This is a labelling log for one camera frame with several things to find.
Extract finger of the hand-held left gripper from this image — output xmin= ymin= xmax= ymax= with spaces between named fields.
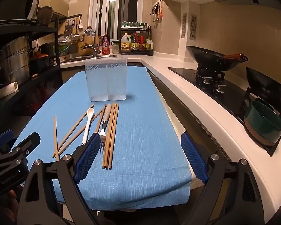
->
xmin=0 ymin=132 xmax=41 ymax=171
xmin=0 ymin=129 xmax=14 ymax=150

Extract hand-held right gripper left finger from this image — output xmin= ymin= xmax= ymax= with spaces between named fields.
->
xmin=17 ymin=132 xmax=101 ymax=225

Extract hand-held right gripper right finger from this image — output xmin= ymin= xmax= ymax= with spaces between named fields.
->
xmin=180 ymin=132 xmax=265 ymax=225

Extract wooden chopstick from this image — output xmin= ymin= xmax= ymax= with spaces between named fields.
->
xmin=107 ymin=103 xmax=118 ymax=170
xmin=110 ymin=103 xmax=119 ymax=170
xmin=105 ymin=103 xmax=116 ymax=169
xmin=102 ymin=103 xmax=114 ymax=169
xmin=94 ymin=104 xmax=107 ymax=134
xmin=52 ymin=103 xmax=95 ymax=158
xmin=54 ymin=116 xmax=59 ymax=162
xmin=58 ymin=111 xmax=102 ymax=155

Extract white plastic spoon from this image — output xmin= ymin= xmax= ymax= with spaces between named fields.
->
xmin=81 ymin=108 xmax=94 ymax=145

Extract white handled metal fork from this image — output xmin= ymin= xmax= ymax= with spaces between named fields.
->
xmin=98 ymin=103 xmax=112 ymax=148

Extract clear plastic utensil holder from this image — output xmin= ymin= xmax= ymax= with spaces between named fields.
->
xmin=84 ymin=57 xmax=127 ymax=102

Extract white paper roll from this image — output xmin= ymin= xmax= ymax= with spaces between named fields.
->
xmin=0 ymin=81 xmax=19 ymax=100

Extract blue table cloth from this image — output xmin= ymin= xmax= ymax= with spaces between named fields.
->
xmin=11 ymin=66 xmax=194 ymax=210

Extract green cooking pot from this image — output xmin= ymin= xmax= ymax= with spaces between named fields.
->
xmin=244 ymin=99 xmax=281 ymax=146

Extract steel stock pot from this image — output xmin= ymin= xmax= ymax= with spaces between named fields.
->
xmin=0 ymin=36 xmax=31 ymax=86

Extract dark red pot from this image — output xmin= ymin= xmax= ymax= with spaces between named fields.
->
xmin=29 ymin=53 xmax=50 ymax=74

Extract black gas stove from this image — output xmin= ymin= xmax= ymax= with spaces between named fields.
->
xmin=168 ymin=66 xmax=281 ymax=157

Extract chrome kitchen faucet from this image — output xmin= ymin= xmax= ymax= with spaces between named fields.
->
xmin=80 ymin=30 xmax=101 ymax=58

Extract black metal shelf rack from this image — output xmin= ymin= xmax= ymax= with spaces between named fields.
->
xmin=0 ymin=15 xmax=63 ymax=132

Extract red soap pouch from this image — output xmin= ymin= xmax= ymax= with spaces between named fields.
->
xmin=102 ymin=35 xmax=110 ymax=55

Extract wooden cutting board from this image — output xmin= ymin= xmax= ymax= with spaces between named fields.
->
xmin=78 ymin=28 xmax=99 ymax=56

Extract cooking oil jug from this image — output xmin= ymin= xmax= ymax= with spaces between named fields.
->
xmin=121 ymin=35 xmax=132 ymax=52

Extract red sauce bottle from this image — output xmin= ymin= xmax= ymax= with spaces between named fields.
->
xmin=132 ymin=33 xmax=140 ymax=52

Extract steel mixing bowl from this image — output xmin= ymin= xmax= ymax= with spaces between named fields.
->
xmin=37 ymin=7 xmax=54 ymax=26

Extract black spice rack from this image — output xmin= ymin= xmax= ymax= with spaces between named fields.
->
xmin=120 ymin=25 xmax=154 ymax=56

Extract row of spice jars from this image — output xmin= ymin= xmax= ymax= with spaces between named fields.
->
xmin=121 ymin=21 xmax=151 ymax=28

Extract hanging kitchen tools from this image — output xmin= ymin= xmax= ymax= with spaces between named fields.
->
xmin=150 ymin=0 xmax=165 ymax=22

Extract black wok wooden handle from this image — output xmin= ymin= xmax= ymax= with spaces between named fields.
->
xmin=186 ymin=45 xmax=248 ymax=72

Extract wide wall vent grille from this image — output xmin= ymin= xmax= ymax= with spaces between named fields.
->
xmin=190 ymin=14 xmax=198 ymax=40

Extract narrow wall vent grille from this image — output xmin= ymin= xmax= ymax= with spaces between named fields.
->
xmin=181 ymin=13 xmax=187 ymax=39

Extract white frame window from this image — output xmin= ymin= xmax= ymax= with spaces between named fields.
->
xmin=91 ymin=0 xmax=144 ymax=50

